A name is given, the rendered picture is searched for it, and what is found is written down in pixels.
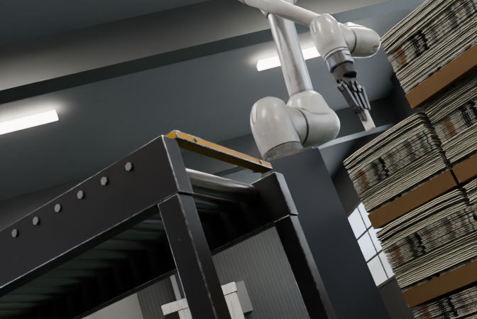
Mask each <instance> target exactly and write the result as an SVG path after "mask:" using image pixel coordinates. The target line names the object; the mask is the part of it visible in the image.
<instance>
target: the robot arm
mask: <svg viewBox="0 0 477 319"><path fill-rule="evenodd" d="M238 1H240V2H241V3H244V4H247V5H249V6H252V7H255V8H258V9H260V10H261V12H262V13H263V15H264V16H265V17H266V18H267V19H268V22H269V24H270V29H271V32H272V35H273V40H274V42H275V47H276V50H277V53H278V57H279V61H280V65H281V68H282V71H283V75H284V78H285V83H286V86H287V90H288V94H289V96H290V98H289V100H288V102H287V105H286V104H285V103H284V101H282V100H281V99H278V98H277V97H265V98H262V99H260V100H258V101H257V102H256V103H255V104H254V105H253V108H252V110H251V118H250V121H251V130H252V132H253V137H254V139H255V141H256V145H257V147H258V150H259V151H260V153H261V155H262V157H263V161H271V160H275V159H277V158H282V157H285V156H289V155H292V154H295V153H299V152H303V151H307V150H310V149H313V148H314V147H319V146H322V145H324V144H327V143H328V142H330V141H331V140H333V139H334V138H335V137H336V136H337V135H338V133H339V130H340V122H339V118H338V116H337V115H336V113H335V112H334V111H333V110H332V109H330V108H329V106H328V105H327V103H326V102H325V101H324V99H323V97H322V96H321V95H320V94H319V93H317V92H315V91H314V90H313V87H312V83H311V80H310V77H309V73H308V70H307V66H306V63H305V59H304V55H303V53H302V49H301V45H300V41H299V38H298V35H297V31H296V28H295V24H294V22H295V23H298V24H301V25H303V26H307V27H310V32H311V35H312V40H313V42H314V45H315V47H316V49H317V51H318V53H319V54H320V55H321V56H322V58H323V59H324V62H325V64H326V65H327V68H328V70H329V72H330V73H331V74H332V75H333V76H334V78H335V80H336V82H337V83H338V84H340V85H339V86H338V87H337V88H338V90H339V91H340V92H341V93H342V95H343V96H344V98H345V100H346V101H347V103H348V104H349V106H350V108H351V109H352V111H353V112H354V111H356V112H355V113H354V114H355V115H357V114H358V115H359V116H360V119H361V121H362V123H363V125H364V127H365V130H366V132H370V131H372V130H374V129H375V124H374V123H373V120H372V119H371V116H370V114H369V112H368V110H369V109H371V107H370V104H369V101H368V98H367V95H366V88H365V86H360V85H359V83H358V81H357V79H356V76H357V72H356V69H355V67H354V65H353V64H354V60H353V58H368V57H371V56H373V55H375V54H376V53H377V52H378V50H379V48H380V41H379V39H380V36H379V35H378V34H377V33H376V32H375V31H373V30H372V29H369V28H366V27H365V26H360V25H358V24H355V23H352V22H348V23H345V24H341V23H338V22H337V20H336V19H335V18H333V17H332V16H330V15H329V14H327V13H325V14H322V15H319V14H316V13H313V12H311V11H308V10H306V9H302V8H300V7H298V6H295V5H294V4H295V2H296V1H297V0H238Z"/></svg>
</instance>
